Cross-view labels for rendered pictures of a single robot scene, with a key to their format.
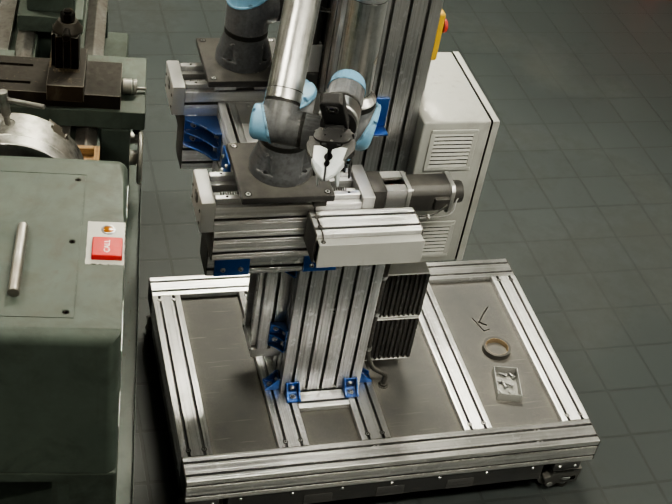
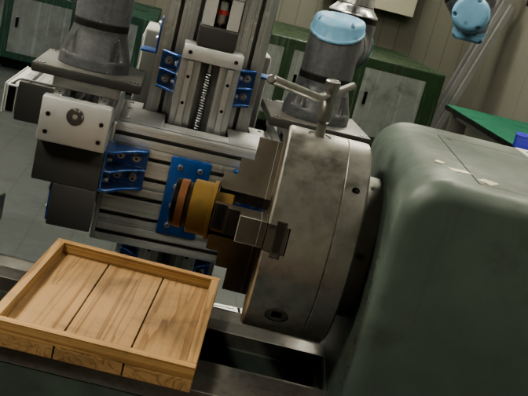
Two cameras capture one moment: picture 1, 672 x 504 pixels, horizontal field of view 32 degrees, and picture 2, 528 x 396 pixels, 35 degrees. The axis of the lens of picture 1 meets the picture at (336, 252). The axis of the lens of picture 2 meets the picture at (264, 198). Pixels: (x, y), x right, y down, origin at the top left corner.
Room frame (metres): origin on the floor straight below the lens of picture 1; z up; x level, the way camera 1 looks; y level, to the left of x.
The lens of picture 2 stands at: (1.99, 2.00, 1.45)
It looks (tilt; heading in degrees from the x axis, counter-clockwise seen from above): 15 degrees down; 282
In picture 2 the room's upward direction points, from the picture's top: 14 degrees clockwise
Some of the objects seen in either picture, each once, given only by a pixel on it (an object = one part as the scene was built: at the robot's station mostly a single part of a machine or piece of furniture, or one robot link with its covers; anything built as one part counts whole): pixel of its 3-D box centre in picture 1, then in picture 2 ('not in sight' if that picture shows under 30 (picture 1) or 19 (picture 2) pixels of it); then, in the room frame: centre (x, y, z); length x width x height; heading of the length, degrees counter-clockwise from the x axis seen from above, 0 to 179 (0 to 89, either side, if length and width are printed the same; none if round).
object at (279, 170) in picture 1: (282, 151); (320, 96); (2.30, 0.17, 1.21); 0.15 x 0.15 x 0.10
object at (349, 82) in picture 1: (344, 97); not in sight; (2.04, 0.04, 1.56); 0.11 x 0.08 x 0.09; 179
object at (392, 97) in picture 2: not in sight; (306, 80); (3.63, -6.55, 0.45); 2.19 x 2.00 x 0.91; 20
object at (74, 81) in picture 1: (67, 73); not in sight; (2.80, 0.83, 1.00); 0.20 x 0.10 x 0.05; 13
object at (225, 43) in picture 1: (244, 42); (97, 43); (2.77, 0.34, 1.21); 0.15 x 0.15 x 0.10
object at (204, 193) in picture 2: not in sight; (202, 207); (2.33, 0.81, 1.08); 0.09 x 0.09 x 0.09; 13
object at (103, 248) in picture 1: (107, 249); not in sight; (1.79, 0.45, 1.26); 0.06 x 0.06 x 0.02; 13
